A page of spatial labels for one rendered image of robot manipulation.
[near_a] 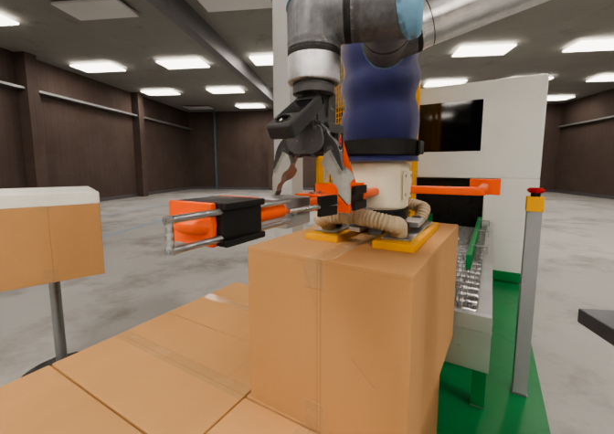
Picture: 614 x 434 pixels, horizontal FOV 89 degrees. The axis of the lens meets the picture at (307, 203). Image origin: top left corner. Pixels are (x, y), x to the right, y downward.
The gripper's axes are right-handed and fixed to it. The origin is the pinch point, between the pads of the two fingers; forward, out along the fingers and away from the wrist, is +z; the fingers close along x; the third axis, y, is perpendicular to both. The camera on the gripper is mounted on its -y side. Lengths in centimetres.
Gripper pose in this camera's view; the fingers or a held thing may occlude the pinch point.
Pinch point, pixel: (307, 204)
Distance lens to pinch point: 54.2
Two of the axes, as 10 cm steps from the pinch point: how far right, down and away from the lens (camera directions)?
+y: 5.2, -1.0, 8.5
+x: -8.5, -0.6, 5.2
